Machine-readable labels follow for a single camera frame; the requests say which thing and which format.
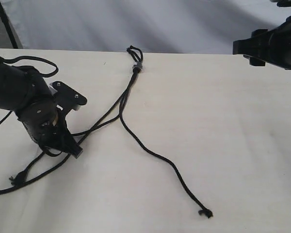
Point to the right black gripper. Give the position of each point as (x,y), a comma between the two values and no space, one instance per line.
(256,48)

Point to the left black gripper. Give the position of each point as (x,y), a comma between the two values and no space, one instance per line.
(46,129)

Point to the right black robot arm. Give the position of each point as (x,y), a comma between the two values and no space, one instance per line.
(280,45)

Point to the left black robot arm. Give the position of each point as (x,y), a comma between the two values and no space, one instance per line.
(22,85)

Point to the grey backdrop cloth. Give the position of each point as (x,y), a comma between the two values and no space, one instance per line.
(170,26)

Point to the black stand pole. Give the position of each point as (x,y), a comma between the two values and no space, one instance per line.
(5,20)

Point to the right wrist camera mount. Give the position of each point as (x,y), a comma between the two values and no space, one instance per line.
(282,3)

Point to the grey cable clamp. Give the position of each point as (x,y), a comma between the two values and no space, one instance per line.
(137,68)

